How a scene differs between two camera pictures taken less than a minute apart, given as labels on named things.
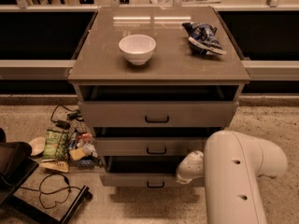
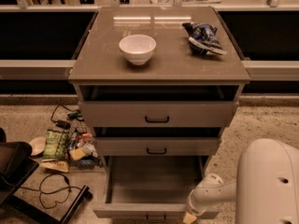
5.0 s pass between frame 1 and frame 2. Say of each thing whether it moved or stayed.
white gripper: moved
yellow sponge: stayed
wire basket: stayed
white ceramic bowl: stayed
